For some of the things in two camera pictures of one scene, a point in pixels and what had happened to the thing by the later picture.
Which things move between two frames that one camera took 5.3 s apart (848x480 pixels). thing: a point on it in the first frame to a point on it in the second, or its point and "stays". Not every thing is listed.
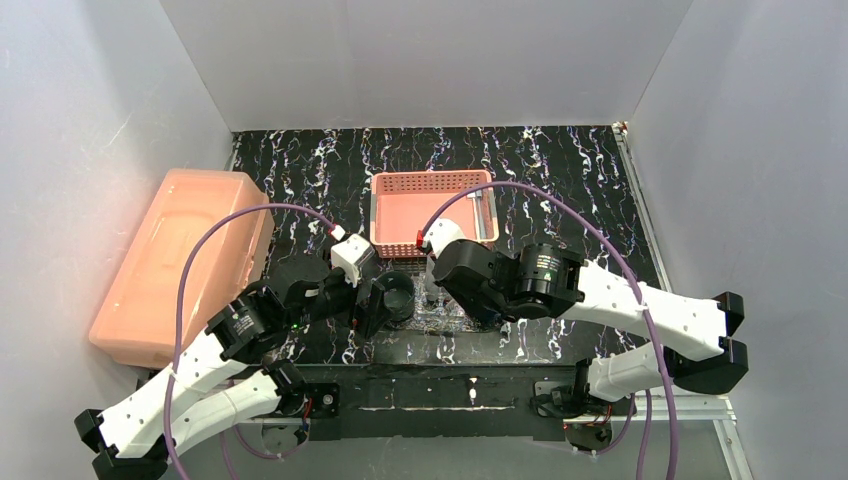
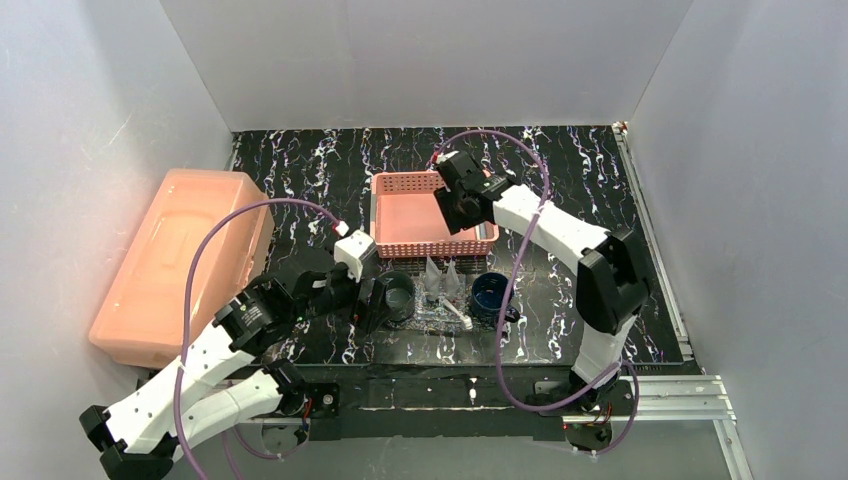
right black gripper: [441, 266] to [448, 206]
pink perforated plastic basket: [404, 202] stays
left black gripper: [365, 307] stays
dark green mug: [399, 295] stays
